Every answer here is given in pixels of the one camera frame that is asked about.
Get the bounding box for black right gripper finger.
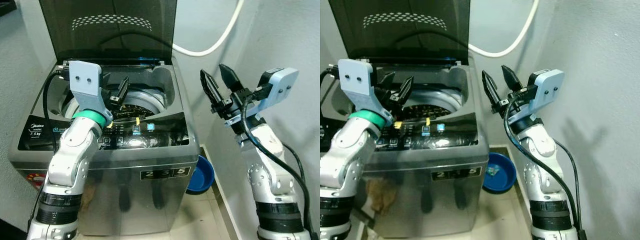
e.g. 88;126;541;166
200;69;222;109
219;63;245;95
501;64;524;94
481;70;502;109

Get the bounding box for dark patterned clothes in drum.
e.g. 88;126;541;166
400;104;444;121
107;102;154;121

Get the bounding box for grey top-load washing machine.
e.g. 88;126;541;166
7;55;201;237
320;55;491;238

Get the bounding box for dark tinted washer lid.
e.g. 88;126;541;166
39;0;178;64
327;0;471;64

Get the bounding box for blue plastic basin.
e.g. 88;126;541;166
482;152;518;195
186;155;216;195

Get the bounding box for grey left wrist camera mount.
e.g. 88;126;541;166
338;58;396;121
68;60;114;120

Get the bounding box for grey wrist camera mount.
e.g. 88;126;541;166
225;67;300;126
68;60;114;120
525;69;565;120
338;58;396;121

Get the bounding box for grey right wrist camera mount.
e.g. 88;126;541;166
525;69;565;120
225;67;300;126

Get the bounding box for white water hose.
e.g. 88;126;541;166
172;0;246;57
467;0;540;58

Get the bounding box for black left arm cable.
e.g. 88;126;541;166
320;67;342;95
42;67;71;153

